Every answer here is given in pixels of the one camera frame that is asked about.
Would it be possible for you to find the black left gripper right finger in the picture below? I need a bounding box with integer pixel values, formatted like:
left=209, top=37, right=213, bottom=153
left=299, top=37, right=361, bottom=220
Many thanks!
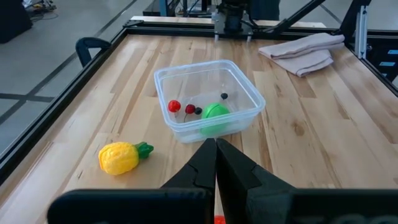
left=216, top=138, right=398, bottom=224

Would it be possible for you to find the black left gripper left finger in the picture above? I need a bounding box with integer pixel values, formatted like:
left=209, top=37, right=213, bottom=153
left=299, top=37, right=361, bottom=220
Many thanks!
left=47, top=138, right=218, bottom=224

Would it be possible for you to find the yellow toy pineapple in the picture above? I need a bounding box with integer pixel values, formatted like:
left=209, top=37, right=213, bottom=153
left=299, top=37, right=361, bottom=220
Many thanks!
left=98, top=141, right=155, bottom=176

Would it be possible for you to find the green toy fruit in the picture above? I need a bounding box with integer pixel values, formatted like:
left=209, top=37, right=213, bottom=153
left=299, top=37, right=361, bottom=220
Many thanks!
left=200, top=102, right=231, bottom=137

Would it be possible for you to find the dark red toy cherry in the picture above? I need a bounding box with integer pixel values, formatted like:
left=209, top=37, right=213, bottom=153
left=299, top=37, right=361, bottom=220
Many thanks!
left=183, top=104, right=197, bottom=123

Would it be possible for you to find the bright red toy cherry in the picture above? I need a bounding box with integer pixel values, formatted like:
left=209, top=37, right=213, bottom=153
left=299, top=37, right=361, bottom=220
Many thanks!
left=167, top=100, right=182, bottom=113

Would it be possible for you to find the clear plastic tupperware container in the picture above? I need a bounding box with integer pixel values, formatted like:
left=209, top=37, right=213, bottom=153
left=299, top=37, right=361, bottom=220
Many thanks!
left=154, top=59, right=266, bottom=144

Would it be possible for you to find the folded pink cloth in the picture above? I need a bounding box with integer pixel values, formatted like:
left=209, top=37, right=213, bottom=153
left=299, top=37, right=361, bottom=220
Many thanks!
left=257, top=32, right=346, bottom=78

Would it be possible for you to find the blue metal workbench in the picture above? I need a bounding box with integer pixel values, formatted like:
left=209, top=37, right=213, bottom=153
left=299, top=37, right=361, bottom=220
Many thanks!
left=158, top=0, right=170, bottom=17

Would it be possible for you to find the black aluminium table frame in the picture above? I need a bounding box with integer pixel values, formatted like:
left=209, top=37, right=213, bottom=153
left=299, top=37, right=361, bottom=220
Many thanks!
left=0, top=0, right=398, bottom=187

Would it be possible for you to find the black frame bracket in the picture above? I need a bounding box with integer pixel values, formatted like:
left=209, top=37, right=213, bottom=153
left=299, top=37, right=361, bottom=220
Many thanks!
left=75, top=37, right=112, bottom=68

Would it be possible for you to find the silver aluminium post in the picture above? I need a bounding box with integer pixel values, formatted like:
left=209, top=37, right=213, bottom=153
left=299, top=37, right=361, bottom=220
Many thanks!
left=354, top=5, right=368, bottom=60

